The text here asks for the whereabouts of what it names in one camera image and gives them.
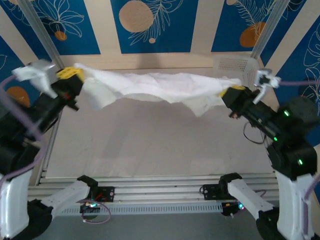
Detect white t-shirt with black print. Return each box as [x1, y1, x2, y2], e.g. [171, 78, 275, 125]
[73, 62, 243, 118]

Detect white perforated plastic basket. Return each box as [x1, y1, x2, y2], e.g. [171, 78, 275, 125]
[212, 56, 261, 88]

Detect black right controller board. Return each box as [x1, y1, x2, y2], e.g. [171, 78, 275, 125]
[220, 201, 245, 217]

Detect black controller board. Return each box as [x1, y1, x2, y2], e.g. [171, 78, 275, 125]
[79, 201, 101, 215]
[220, 201, 245, 217]

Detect black left controller board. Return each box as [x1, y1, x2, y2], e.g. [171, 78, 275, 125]
[79, 201, 101, 215]

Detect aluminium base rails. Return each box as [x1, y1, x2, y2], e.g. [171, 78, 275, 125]
[27, 173, 281, 204]

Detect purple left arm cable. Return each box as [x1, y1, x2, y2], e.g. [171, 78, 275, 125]
[0, 74, 111, 225]

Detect aluminium side rail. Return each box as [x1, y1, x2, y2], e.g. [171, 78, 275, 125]
[37, 111, 63, 186]

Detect thin black cable loop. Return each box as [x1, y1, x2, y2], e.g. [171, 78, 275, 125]
[243, 121, 266, 145]

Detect aluminium frame post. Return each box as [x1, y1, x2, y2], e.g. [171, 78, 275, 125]
[18, 0, 65, 71]
[250, 0, 292, 60]

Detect grey slotted cable duct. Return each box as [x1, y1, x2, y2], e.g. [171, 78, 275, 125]
[53, 202, 224, 216]

